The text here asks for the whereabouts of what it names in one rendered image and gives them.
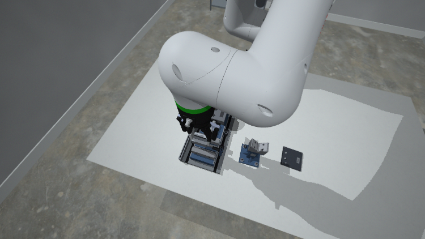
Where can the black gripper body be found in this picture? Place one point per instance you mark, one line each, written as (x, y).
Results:
(205, 125)

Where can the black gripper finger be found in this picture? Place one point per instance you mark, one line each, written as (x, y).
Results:
(211, 135)
(189, 129)

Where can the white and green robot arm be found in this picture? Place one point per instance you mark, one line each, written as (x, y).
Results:
(262, 86)

